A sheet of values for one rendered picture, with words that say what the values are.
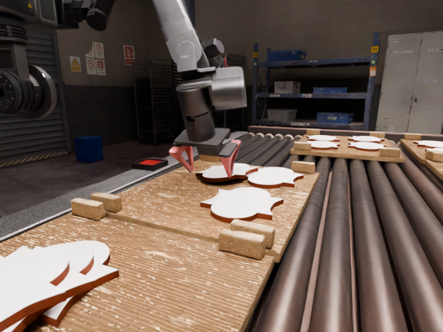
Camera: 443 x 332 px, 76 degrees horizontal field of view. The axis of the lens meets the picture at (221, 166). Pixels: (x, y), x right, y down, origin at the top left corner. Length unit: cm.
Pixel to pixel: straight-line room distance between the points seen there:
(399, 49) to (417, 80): 49
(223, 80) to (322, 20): 513
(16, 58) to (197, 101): 81
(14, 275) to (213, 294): 19
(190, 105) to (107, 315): 36
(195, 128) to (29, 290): 36
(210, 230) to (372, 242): 24
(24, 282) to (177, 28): 45
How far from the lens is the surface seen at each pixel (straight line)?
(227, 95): 52
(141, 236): 43
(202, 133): 55
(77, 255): 37
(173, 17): 60
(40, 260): 36
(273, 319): 32
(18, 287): 33
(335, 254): 44
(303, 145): 103
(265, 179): 64
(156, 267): 36
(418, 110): 488
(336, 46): 551
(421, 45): 490
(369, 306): 37
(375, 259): 45
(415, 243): 52
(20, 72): 122
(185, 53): 55
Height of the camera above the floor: 114
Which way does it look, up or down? 15 degrees down
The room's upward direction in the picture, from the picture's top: straight up
